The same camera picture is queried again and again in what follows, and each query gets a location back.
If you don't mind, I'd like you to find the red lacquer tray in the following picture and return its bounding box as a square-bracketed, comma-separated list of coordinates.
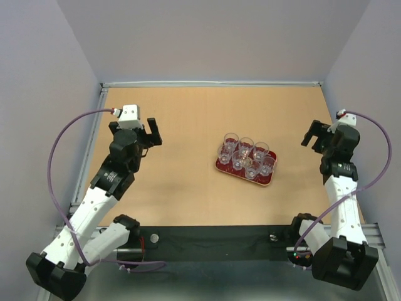
[214, 159, 275, 186]

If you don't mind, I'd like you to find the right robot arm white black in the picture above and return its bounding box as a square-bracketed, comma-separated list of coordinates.
[288, 114, 378, 291]

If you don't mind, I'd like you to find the clear glass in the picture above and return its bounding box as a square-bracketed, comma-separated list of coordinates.
[232, 150, 247, 171]
[259, 156, 276, 176]
[223, 132, 239, 152]
[238, 137, 254, 157]
[217, 145, 232, 165]
[244, 160, 261, 180]
[253, 142, 269, 162]

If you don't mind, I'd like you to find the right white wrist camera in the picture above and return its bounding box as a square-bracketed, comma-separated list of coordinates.
[327, 109, 357, 133]

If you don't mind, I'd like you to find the purple cable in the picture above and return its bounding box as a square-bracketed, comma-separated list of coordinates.
[293, 109, 392, 270]
[49, 108, 167, 273]

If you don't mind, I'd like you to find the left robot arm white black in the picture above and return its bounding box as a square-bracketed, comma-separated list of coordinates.
[26, 118, 162, 300]

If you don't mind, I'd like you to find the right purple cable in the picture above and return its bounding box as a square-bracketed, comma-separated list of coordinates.
[293, 109, 392, 270]

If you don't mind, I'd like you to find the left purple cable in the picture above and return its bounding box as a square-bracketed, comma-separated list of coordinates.
[49, 108, 167, 273]

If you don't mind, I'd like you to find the circuit board with leds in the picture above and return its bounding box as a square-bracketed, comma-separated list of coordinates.
[288, 251, 313, 266]

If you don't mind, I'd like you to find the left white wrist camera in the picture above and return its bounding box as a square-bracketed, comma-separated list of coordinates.
[112, 104, 143, 130]

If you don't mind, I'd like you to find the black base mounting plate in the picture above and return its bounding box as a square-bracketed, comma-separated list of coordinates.
[117, 224, 326, 263]

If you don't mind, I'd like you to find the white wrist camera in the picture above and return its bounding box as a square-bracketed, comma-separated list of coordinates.
[327, 109, 357, 133]
[112, 104, 143, 130]

